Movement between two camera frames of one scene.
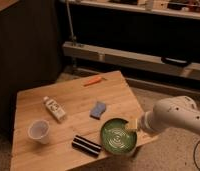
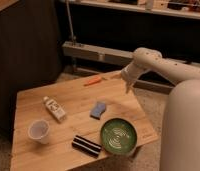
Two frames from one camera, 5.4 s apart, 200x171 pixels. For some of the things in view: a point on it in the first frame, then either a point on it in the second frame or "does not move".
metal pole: [73, 37] does not move
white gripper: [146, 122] to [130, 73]
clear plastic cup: [39, 130] does not move
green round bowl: [116, 138] does not move
